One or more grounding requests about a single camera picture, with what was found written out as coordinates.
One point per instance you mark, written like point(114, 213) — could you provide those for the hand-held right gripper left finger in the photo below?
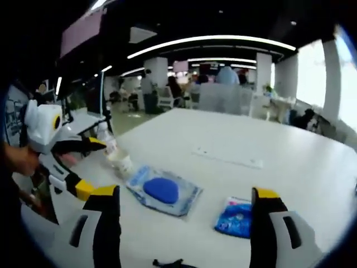
point(108, 229)

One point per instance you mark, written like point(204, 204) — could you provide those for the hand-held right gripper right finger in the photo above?
point(267, 229)

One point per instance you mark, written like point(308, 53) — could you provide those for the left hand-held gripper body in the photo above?
point(42, 131)

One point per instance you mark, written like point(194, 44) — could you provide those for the clear plastic water bottle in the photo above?
point(110, 145)

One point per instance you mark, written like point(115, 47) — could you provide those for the blue tissue packet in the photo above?
point(234, 220)

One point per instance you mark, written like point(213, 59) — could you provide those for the clear bag with blue pad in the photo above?
point(161, 190)

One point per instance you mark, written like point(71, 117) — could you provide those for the person's left hand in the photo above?
point(19, 159)

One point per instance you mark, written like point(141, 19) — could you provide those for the white office chair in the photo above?
point(167, 97)

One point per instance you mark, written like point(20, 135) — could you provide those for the hanging display screen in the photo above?
point(81, 33)

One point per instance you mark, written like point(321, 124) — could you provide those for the black office chair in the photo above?
point(304, 118)

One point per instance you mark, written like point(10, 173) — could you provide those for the white table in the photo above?
point(195, 125)

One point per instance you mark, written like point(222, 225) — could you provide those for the pink monitor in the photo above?
point(180, 67)

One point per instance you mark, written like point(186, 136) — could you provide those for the frosted partition panel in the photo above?
point(226, 99)

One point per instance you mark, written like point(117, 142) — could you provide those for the potted plant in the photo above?
point(269, 88)

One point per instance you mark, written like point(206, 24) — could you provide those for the ceiling light strip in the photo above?
point(212, 37)

